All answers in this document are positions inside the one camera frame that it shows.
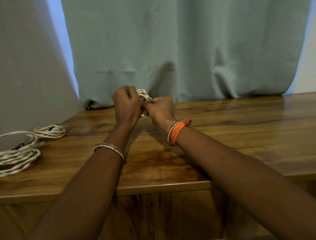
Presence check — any person's left forearm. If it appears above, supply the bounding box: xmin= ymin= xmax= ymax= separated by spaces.
xmin=27 ymin=122 xmax=135 ymax=240

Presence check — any person's left hand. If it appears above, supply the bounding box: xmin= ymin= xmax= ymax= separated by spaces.
xmin=111 ymin=86 xmax=143 ymax=129

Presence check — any wooden desk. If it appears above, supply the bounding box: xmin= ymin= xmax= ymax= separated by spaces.
xmin=0 ymin=92 xmax=316 ymax=240

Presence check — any silver beaded bangle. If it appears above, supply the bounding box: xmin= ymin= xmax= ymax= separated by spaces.
xmin=93 ymin=143 xmax=125 ymax=161

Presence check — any person's right forearm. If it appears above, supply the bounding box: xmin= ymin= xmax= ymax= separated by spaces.
xmin=175 ymin=126 xmax=316 ymax=240

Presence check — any person's right hand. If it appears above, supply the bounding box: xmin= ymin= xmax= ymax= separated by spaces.
xmin=141 ymin=96 xmax=176 ymax=134

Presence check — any orange braided bracelet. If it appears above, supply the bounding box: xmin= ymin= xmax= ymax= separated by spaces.
xmin=166 ymin=120 xmax=186 ymax=146
xmin=170 ymin=120 xmax=193 ymax=147

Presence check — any teal fabric curtain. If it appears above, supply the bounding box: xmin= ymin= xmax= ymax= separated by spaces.
xmin=61 ymin=0 xmax=312 ymax=109

